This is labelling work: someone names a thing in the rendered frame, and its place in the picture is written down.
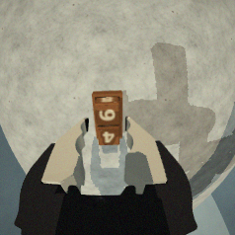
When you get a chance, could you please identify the brown wooden tray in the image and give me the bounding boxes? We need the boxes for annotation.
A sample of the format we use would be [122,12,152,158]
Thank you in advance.
[92,91,122,139]

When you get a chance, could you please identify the brown cube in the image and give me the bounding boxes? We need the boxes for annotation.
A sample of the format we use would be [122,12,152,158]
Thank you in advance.
[94,96,119,125]
[97,125,119,145]

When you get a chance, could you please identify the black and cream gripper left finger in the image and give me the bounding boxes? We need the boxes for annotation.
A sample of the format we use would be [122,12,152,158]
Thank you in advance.
[14,117,89,229]

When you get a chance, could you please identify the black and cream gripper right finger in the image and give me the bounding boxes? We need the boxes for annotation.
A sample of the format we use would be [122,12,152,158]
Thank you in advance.
[124,116,197,234]

